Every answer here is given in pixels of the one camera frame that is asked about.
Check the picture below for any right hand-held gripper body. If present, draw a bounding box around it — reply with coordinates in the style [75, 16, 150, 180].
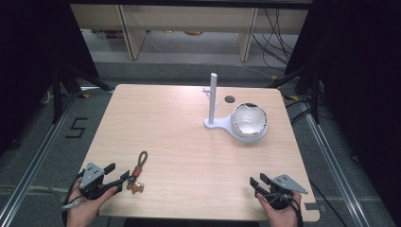
[265, 173, 309, 211]

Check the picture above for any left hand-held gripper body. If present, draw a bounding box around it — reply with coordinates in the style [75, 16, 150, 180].
[78, 162, 119, 201]

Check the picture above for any green cord keychain gold charm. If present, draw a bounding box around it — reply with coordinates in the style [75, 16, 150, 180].
[126, 150, 148, 196]

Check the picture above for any person's right hand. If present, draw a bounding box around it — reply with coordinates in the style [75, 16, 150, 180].
[256, 190, 305, 227]

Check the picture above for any person's left hand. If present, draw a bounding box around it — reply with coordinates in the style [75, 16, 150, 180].
[65, 181, 119, 227]

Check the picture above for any grey tape strip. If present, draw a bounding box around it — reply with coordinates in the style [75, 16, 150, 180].
[304, 201, 328, 213]

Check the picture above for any white bowl silver rim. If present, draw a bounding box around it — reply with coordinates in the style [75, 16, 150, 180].
[230, 102, 269, 138]

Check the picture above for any black metal stand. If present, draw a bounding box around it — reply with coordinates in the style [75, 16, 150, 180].
[51, 61, 115, 125]
[268, 61, 322, 125]

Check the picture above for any white stand with pole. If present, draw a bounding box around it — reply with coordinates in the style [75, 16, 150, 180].
[202, 72, 270, 144]

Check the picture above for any black curtain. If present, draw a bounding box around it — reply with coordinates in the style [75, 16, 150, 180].
[284, 0, 401, 221]
[0, 0, 100, 157]

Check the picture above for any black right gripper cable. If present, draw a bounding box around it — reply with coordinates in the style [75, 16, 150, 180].
[263, 192, 305, 227]

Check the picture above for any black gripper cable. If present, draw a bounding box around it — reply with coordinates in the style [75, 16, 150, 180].
[61, 169, 87, 226]
[263, 192, 305, 227]

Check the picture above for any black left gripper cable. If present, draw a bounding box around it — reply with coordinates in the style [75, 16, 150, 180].
[61, 169, 87, 226]

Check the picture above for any aluminium floor rail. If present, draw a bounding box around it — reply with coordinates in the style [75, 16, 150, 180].
[295, 94, 375, 227]
[0, 91, 80, 227]

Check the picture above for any light wooden desk frame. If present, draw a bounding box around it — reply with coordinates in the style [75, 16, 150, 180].
[69, 3, 310, 62]

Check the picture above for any bundle of black cables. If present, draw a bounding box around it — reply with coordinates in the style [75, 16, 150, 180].
[251, 8, 301, 72]

